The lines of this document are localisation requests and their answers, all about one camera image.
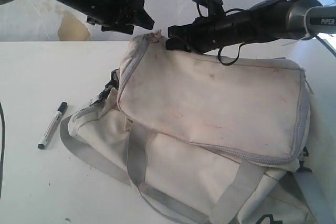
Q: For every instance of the black and white marker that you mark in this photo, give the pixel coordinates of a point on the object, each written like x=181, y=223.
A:
x=49, y=132

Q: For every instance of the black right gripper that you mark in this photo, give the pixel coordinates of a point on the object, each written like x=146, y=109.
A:
x=206, y=34

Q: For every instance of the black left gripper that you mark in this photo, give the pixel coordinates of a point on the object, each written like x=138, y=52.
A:
x=114, y=15

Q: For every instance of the right robot arm black grey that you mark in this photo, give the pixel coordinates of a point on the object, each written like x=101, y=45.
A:
x=266, y=21

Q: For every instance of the white canvas duffel bag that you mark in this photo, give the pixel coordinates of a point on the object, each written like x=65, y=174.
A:
x=200, y=142

